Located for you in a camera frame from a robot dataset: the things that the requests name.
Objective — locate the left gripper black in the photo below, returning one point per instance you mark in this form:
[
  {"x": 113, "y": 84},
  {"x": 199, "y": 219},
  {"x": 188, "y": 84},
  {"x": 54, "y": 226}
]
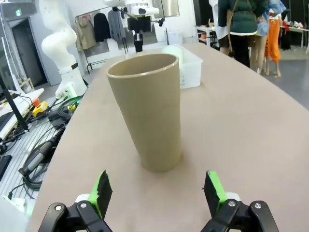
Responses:
[{"x": 138, "y": 24}]

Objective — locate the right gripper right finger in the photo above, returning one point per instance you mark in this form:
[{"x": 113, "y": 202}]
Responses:
[{"x": 213, "y": 193}]

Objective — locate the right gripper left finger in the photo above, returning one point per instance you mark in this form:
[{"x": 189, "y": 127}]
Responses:
[{"x": 101, "y": 193}]

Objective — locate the pale mint plastic cup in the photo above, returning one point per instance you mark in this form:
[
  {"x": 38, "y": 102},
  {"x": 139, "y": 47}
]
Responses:
[{"x": 172, "y": 53}]

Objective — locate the white perforated plastic basket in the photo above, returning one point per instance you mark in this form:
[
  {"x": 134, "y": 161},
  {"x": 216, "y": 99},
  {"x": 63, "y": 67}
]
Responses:
[{"x": 190, "y": 72}]

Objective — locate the brown cardboard tube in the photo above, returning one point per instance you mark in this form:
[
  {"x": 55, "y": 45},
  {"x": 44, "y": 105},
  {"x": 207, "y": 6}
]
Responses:
[{"x": 144, "y": 108}]

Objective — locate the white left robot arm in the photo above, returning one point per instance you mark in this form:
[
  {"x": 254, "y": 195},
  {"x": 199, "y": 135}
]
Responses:
[{"x": 60, "y": 43}]

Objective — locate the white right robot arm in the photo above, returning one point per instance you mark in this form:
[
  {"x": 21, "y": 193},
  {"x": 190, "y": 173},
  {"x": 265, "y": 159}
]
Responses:
[{"x": 12, "y": 217}]

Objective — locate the white board panel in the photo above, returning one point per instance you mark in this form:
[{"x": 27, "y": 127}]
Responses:
[{"x": 169, "y": 38}]

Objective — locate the grey coat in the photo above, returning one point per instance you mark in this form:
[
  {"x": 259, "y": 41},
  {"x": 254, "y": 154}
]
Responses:
[{"x": 116, "y": 24}]

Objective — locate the black jacket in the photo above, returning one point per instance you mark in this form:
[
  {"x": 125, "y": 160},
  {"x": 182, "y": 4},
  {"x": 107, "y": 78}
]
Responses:
[{"x": 102, "y": 26}]

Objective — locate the metal garment rack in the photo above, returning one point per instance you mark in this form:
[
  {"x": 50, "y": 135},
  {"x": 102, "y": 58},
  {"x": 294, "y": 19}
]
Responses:
[{"x": 87, "y": 61}]

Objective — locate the tan coat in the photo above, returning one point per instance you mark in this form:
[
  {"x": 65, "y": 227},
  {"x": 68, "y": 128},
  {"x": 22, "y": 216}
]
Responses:
[{"x": 85, "y": 33}]

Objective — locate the figure in white shirt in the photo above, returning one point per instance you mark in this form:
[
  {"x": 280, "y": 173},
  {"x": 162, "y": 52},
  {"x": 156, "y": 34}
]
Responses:
[{"x": 214, "y": 21}]

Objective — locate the yellow emergency stop box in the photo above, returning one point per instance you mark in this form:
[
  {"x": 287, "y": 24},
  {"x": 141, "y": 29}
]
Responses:
[{"x": 39, "y": 108}]

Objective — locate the figure in dark green coat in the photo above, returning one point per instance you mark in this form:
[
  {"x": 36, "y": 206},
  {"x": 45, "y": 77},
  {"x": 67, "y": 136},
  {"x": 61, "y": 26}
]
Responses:
[{"x": 241, "y": 21}]

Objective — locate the dark door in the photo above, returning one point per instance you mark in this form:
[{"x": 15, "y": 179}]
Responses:
[{"x": 26, "y": 55}]

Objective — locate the small white shelf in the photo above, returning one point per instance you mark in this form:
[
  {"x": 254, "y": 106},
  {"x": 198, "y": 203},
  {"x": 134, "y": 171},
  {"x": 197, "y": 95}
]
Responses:
[{"x": 24, "y": 85}]

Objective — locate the black stand pole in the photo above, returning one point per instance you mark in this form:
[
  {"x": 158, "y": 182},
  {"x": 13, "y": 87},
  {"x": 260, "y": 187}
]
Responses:
[{"x": 14, "y": 106}]

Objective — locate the green exit sign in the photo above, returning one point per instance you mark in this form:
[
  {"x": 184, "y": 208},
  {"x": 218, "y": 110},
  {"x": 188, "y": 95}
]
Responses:
[{"x": 18, "y": 12}]

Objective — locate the figure in blue patterned clothes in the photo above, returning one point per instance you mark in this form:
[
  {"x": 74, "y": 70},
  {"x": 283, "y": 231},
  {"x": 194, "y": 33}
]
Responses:
[{"x": 264, "y": 26}]

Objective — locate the long white table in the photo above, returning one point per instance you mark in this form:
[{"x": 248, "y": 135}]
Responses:
[{"x": 297, "y": 29}]

